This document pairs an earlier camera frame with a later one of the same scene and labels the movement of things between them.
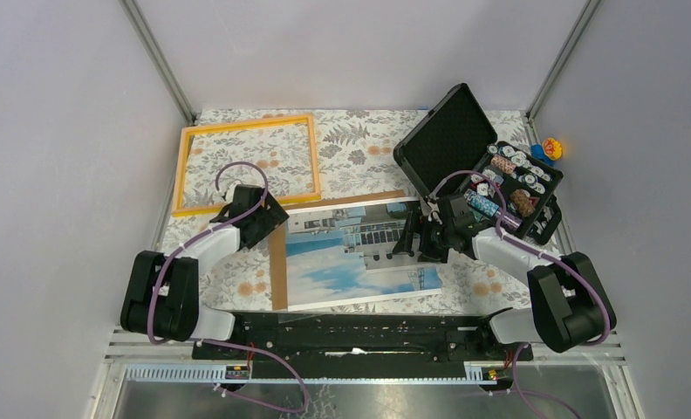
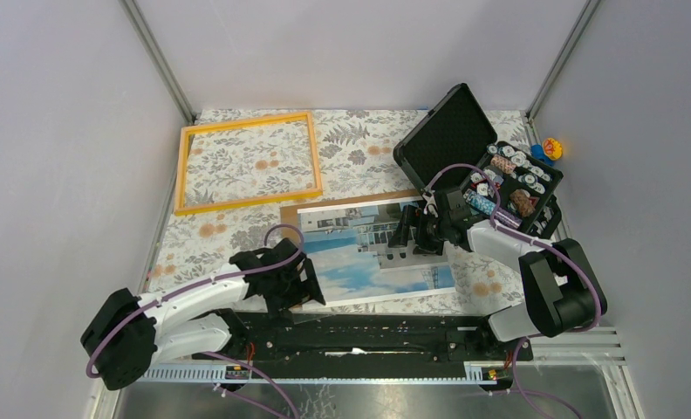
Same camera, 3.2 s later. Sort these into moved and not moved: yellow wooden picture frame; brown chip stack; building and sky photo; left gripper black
Moved: left gripper black
Not moved: building and sky photo; brown chip stack; yellow wooden picture frame
